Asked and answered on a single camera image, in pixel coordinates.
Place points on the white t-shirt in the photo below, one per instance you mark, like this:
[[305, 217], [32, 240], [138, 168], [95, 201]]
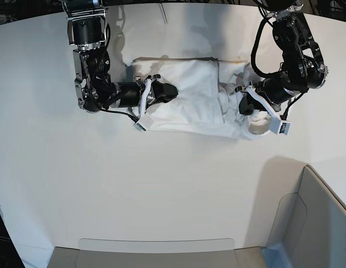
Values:
[[207, 102]]

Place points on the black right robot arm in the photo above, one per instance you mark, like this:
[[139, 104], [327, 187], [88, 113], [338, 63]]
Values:
[[90, 33]]

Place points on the grey box right side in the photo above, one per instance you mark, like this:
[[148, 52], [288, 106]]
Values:
[[309, 229]]

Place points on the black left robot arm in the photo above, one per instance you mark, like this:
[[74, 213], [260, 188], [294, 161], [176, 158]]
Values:
[[303, 66]]

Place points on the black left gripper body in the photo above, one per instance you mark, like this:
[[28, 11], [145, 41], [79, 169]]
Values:
[[274, 92]]

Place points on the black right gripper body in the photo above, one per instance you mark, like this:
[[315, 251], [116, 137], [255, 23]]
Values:
[[125, 94]]

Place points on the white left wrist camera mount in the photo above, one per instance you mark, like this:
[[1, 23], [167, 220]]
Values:
[[277, 124]]

